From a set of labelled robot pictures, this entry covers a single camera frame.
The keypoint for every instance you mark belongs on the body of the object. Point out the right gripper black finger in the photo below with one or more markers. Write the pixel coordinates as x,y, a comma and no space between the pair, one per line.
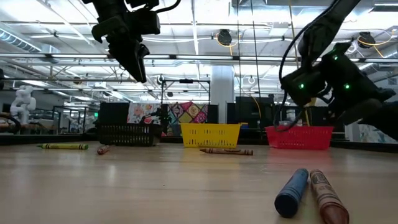
360,112
387,121

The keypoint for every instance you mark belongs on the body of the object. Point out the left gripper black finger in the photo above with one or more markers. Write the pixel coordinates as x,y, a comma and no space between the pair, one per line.
145,50
130,59

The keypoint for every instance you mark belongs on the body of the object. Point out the blue crayon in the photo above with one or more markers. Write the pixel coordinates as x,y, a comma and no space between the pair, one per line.
290,193

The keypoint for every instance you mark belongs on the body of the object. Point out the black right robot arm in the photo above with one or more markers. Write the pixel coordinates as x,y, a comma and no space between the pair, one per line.
326,25

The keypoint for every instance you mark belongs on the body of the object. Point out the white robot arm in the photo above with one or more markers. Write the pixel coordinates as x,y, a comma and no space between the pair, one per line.
23,102

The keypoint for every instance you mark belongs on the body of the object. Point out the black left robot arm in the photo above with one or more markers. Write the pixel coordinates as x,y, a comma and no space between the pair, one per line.
105,6

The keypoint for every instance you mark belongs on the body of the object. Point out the black partition panel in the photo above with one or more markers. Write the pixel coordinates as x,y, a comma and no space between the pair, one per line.
320,119
113,113
248,112

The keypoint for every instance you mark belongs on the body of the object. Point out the long horizontal light bar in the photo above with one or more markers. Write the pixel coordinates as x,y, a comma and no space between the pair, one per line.
186,57

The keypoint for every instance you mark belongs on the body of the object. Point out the red slotted plastic basket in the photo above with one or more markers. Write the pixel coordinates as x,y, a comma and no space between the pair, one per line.
300,138

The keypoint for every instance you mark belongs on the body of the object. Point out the white plastic container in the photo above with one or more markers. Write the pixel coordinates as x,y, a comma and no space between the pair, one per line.
290,116

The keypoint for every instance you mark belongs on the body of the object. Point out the colourful patchwork cloth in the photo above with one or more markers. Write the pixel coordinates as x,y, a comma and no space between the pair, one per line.
186,113

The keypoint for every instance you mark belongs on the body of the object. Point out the black slotted plastic basket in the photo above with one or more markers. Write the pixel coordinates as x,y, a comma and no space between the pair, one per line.
129,135

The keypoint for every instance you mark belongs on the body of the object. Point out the white pillar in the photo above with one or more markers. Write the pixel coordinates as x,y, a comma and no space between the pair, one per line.
222,93

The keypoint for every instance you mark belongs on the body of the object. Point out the brown crayon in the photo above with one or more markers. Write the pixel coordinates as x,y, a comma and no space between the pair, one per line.
103,150
326,196
227,151

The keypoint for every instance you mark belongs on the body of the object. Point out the yellow slotted plastic basket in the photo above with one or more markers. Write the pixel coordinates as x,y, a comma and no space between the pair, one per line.
210,137

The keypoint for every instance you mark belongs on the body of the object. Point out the green crayon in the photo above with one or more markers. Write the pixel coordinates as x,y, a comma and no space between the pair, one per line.
62,146

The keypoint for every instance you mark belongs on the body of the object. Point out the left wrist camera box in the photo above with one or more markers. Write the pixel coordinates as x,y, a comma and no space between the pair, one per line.
146,23

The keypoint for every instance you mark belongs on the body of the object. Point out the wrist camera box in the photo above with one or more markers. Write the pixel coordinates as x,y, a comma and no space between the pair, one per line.
146,23
308,90

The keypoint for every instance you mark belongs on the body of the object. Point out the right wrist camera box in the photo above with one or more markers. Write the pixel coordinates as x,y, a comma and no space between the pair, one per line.
308,90

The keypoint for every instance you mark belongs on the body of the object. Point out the black stand frame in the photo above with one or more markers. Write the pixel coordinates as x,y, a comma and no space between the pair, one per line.
186,81

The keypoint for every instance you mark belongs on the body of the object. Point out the ribbed ceiling duct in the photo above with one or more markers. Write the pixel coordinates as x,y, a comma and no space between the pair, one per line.
15,40

